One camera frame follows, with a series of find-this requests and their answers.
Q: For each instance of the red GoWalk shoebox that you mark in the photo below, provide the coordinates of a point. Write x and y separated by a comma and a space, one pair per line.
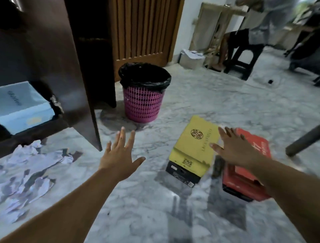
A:
240, 185

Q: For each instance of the light wooden table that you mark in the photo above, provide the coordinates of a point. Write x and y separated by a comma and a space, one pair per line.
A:
207, 27

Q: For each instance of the black plastic stool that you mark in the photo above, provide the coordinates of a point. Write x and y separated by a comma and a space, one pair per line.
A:
252, 55

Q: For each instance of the white paper pile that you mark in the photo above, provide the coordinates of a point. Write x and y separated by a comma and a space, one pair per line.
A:
32, 165

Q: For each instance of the silver cabinet hinge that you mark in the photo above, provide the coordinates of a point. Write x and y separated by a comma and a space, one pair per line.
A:
57, 104

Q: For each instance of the white paper sheets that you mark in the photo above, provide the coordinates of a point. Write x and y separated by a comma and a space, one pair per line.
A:
192, 53

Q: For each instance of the person's left forearm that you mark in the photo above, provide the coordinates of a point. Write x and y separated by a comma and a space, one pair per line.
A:
62, 212

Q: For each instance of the pink plastic waste basket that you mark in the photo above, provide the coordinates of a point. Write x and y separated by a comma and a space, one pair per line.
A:
142, 107

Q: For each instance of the black trash bag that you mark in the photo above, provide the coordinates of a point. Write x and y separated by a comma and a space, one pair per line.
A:
142, 75

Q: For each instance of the brown slatted wooden door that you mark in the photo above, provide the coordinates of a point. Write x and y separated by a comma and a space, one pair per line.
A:
140, 30

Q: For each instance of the person's left hand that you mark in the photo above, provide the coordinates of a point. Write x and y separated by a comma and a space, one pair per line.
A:
122, 162

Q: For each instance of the person's right hand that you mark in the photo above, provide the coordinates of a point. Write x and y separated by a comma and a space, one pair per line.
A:
237, 150

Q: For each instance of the dark wooden cabinet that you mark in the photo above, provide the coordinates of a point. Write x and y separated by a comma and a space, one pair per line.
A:
50, 50

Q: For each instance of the black shoulder bag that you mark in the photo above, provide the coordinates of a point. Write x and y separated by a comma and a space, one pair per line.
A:
238, 37

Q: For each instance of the yellow Lace Lynelle shoebox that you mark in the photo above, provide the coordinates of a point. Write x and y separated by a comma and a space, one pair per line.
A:
190, 150

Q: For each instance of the light blue Veranevada box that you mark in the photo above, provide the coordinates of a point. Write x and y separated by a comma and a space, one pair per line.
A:
20, 112

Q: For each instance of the person's right forearm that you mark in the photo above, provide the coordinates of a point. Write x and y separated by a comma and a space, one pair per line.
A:
295, 190

